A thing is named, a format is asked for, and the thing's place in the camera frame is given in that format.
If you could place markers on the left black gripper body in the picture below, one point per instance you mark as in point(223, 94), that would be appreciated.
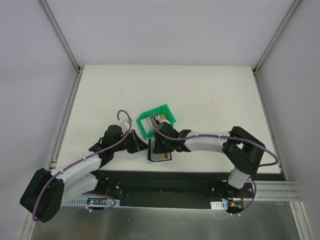
point(135, 142)

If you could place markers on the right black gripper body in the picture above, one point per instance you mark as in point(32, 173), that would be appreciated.
point(162, 144)

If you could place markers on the black leather card holder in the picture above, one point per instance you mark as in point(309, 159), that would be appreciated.
point(152, 156)

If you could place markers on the green plastic bin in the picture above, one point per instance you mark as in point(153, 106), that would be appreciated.
point(147, 119)

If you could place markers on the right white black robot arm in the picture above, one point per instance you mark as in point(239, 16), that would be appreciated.
point(243, 150)

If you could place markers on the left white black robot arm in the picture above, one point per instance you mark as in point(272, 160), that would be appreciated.
point(48, 190)

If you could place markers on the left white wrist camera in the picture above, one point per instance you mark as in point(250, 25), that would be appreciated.
point(125, 123)

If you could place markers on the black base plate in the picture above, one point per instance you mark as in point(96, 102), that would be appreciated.
point(179, 190)

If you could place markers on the left white cable duct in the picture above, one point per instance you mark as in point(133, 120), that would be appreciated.
point(91, 201)

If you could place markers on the white cable duct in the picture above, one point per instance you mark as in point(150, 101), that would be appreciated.
point(219, 205)
point(91, 201)

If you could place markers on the right white cable duct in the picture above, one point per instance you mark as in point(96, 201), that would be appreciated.
point(219, 205)

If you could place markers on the aluminium frame rail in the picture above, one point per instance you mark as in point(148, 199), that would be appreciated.
point(277, 191)

